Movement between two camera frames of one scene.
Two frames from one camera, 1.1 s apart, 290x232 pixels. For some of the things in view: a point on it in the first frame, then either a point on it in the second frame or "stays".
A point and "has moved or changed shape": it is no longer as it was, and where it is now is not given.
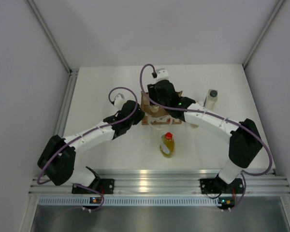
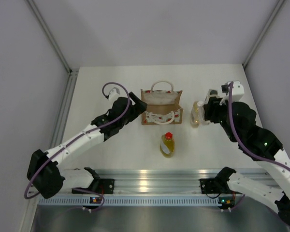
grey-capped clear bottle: x=211 y=99 stays
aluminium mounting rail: x=170 y=182 stays
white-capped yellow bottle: x=145 y=104 has moved or changed shape
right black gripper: x=152 y=92 -> x=212 y=108
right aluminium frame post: x=263 y=33 stays
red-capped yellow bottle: x=167 y=145 stays
